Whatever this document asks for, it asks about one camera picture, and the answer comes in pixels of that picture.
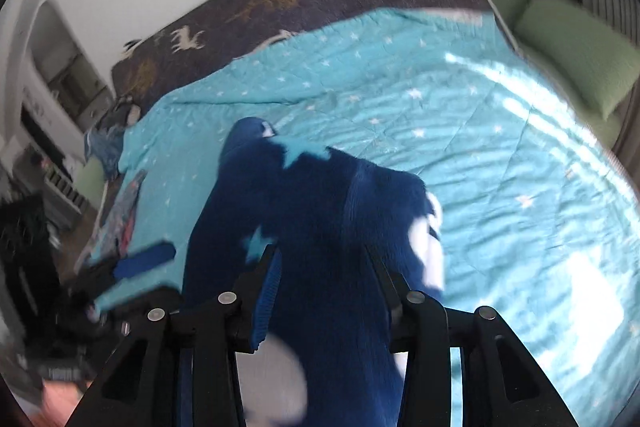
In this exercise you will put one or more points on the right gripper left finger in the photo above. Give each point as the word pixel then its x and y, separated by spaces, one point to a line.
pixel 179 369

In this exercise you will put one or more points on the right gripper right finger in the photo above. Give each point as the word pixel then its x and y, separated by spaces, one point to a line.
pixel 502 384

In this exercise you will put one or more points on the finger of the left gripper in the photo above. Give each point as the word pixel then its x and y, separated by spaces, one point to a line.
pixel 144 261

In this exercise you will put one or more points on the navy star fleece robe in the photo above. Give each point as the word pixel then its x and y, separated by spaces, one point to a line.
pixel 325 360

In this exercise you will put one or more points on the blue denim clothes pile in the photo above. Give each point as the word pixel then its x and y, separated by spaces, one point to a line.
pixel 105 144

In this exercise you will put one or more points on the person left hand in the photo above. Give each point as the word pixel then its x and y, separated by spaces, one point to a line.
pixel 59 400

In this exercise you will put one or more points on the floral pink folded garment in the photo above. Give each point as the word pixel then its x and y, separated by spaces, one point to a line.
pixel 115 235

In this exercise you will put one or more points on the green cushion left side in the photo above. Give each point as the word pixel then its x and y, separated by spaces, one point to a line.
pixel 90 182

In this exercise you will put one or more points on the white shelf rack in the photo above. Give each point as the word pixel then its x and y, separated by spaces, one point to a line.
pixel 63 187

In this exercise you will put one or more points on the turquoise star quilt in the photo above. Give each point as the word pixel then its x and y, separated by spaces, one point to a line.
pixel 539 222

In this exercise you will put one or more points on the green pillow near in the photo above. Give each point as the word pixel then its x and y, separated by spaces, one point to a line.
pixel 601 63

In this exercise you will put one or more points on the dark deer pattern mattress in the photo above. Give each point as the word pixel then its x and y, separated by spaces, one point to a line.
pixel 217 32

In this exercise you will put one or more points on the wall mirror alcove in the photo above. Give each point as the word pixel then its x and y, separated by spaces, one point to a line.
pixel 69 76

